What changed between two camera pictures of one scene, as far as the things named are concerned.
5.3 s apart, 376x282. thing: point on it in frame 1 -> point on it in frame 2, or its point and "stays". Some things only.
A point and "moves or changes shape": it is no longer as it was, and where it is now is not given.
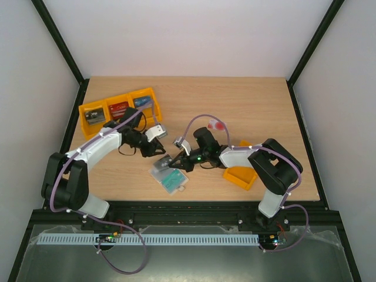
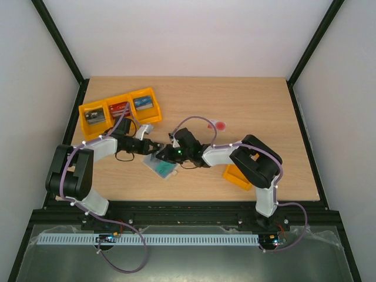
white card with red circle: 217,125 stays
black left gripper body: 145,152 stays
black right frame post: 328,17 stays
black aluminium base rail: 131,215 stays
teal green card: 173,180 -> 164,168
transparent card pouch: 171,178 moves or changes shape
